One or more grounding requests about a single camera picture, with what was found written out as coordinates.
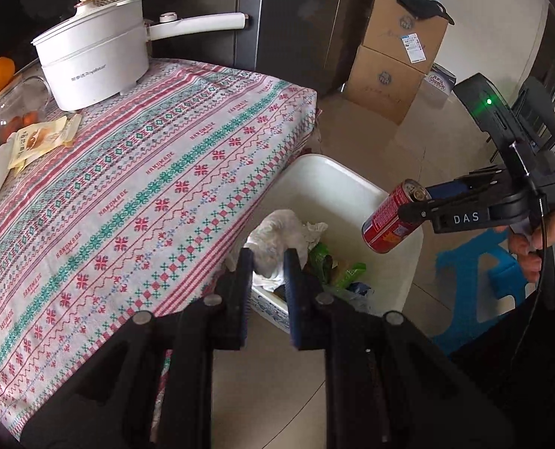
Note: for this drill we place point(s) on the white electric cooking pot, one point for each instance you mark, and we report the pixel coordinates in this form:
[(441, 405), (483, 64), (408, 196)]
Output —
[(90, 65)]

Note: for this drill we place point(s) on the dark grey refrigerator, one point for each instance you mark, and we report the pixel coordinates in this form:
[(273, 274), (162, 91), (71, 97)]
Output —
[(296, 23)]

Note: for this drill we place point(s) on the clear glass jar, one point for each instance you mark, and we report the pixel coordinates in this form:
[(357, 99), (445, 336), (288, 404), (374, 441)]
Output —
[(21, 103)]

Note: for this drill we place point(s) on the black cap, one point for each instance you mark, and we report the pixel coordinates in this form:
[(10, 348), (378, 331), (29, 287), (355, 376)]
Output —
[(419, 4)]

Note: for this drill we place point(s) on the clear plastic bottle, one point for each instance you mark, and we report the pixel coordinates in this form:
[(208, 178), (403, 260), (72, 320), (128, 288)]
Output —
[(352, 302)]

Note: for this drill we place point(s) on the white plastic trash bin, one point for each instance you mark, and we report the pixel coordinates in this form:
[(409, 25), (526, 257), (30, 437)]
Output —
[(333, 182)]

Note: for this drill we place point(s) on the green snack packet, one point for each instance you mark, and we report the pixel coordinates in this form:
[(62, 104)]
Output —
[(350, 273), (319, 258)]

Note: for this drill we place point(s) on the blue plastic stool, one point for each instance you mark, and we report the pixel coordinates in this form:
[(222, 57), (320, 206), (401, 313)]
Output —
[(460, 290)]

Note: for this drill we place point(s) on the person's dark clothing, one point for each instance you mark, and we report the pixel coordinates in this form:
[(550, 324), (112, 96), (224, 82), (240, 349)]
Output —
[(530, 369)]

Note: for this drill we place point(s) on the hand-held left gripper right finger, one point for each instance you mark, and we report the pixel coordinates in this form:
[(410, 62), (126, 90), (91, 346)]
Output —
[(292, 290)]

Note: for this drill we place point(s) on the brown cardboard box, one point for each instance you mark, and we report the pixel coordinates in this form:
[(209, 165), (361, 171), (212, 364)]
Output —
[(394, 30), (380, 89)]

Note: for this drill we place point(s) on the white tissue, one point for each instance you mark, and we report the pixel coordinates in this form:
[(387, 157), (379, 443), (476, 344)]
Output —
[(277, 234)]

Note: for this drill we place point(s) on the beige snack packet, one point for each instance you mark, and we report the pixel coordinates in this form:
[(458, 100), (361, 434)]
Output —
[(38, 139)]

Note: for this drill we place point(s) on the blue white tissue pack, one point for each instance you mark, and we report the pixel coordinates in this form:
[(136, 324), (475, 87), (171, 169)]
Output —
[(439, 82)]

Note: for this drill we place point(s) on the person's right hand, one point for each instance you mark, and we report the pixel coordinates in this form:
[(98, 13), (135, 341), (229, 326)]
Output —
[(524, 262)]

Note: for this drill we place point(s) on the patterned woven tablecloth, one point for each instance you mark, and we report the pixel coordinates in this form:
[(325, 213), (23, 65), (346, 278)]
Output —
[(141, 173)]

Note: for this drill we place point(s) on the red drink can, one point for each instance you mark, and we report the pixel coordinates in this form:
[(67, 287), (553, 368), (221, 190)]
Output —
[(387, 224)]

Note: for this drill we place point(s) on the black chair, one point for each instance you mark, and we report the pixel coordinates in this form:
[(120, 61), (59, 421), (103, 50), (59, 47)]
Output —
[(535, 103)]

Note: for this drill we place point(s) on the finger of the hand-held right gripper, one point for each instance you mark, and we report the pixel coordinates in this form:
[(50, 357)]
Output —
[(415, 210), (450, 191)]

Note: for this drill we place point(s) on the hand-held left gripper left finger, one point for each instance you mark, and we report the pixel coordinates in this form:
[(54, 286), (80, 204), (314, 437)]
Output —
[(244, 290)]

